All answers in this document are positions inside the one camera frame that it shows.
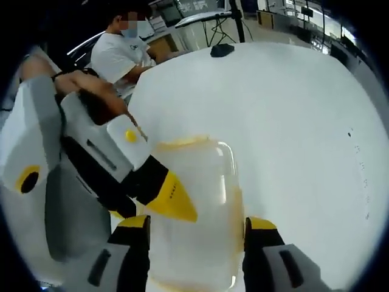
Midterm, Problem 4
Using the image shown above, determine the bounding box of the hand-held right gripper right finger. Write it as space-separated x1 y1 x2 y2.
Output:
243 215 334 292

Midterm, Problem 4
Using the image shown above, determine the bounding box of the black stand pole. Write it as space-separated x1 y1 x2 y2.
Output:
227 0 247 44

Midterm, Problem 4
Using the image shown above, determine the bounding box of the wooden cabinet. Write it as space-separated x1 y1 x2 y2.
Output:
256 10 275 30

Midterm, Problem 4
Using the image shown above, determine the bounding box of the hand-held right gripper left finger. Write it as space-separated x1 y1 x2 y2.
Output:
80 214 151 292

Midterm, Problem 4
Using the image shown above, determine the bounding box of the black pouch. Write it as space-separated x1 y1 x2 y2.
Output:
210 43 235 58

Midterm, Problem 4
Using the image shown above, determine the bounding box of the white side table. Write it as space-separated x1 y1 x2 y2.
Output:
174 9 235 50

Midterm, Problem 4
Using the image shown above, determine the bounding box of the clear box with yellow buckle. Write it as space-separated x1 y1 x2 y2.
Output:
148 133 246 292

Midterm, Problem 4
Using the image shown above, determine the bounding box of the person's left hand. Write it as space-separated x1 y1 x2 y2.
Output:
56 72 129 125

